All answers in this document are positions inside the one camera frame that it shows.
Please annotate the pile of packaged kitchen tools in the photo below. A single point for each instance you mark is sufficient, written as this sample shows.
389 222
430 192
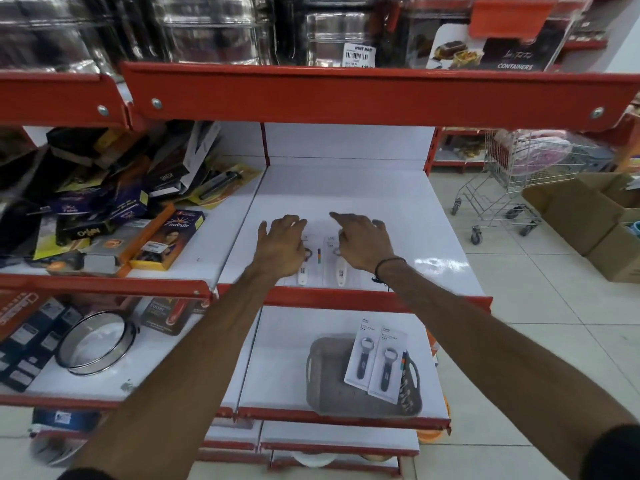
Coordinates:
75 184

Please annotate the large cardboard box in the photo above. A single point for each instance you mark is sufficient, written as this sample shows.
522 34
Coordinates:
575 209

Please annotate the large steel container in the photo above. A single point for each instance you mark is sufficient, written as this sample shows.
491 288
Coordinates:
50 32
215 29

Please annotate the white price tag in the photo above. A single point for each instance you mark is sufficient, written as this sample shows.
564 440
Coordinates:
358 55

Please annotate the round steel sieve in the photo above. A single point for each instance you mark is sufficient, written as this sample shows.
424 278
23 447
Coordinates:
95 342

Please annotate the yellow blue packaged tool box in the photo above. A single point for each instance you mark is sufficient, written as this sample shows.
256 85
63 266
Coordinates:
167 239

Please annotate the person's right hand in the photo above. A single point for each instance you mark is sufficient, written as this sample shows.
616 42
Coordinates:
365 247

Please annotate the black wristband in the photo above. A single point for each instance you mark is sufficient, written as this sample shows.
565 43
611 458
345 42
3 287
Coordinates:
387 264

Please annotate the black carded bottle opener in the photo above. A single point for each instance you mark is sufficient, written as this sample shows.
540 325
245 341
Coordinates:
361 359
387 367

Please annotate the orange white shelf board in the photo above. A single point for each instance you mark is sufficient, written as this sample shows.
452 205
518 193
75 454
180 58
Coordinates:
285 354
340 437
380 194
55 97
150 364
220 239
380 92

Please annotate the white carded bottle opener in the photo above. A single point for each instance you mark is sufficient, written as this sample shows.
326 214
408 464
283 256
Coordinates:
339 274
303 274

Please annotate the small steel container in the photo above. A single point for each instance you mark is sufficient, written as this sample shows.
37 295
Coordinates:
330 37

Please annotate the person's right forearm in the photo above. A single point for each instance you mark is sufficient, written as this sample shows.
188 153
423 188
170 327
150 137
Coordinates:
500 369

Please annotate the red tool in dark pack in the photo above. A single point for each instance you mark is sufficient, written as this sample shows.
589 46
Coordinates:
167 314

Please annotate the person's left forearm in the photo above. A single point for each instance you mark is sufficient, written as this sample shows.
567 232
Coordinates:
180 374

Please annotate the black peeler on yellow card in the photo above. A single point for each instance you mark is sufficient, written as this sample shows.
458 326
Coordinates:
222 182

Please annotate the clear container set box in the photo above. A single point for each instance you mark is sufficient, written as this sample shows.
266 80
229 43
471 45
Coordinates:
500 39

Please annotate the person's right thumb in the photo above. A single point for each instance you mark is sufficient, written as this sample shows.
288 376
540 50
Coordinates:
343 242

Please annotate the metal shopping cart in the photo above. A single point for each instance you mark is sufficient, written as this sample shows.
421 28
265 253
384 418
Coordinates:
520 184

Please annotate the orange plastic item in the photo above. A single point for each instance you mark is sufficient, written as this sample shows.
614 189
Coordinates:
430 435

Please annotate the person's left hand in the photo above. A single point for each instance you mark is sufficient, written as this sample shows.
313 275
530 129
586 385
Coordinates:
277 252

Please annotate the person's left little finger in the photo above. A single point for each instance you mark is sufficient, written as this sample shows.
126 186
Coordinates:
263 229

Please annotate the row of dark blue boxes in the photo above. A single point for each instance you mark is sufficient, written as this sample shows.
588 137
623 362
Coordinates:
30 344

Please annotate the pink bags in cart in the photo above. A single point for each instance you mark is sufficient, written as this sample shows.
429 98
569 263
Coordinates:
542 152

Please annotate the grey plastic basket tray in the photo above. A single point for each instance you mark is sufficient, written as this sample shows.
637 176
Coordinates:
330 379

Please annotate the blue packaged item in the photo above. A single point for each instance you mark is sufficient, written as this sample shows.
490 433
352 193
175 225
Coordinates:
65 420

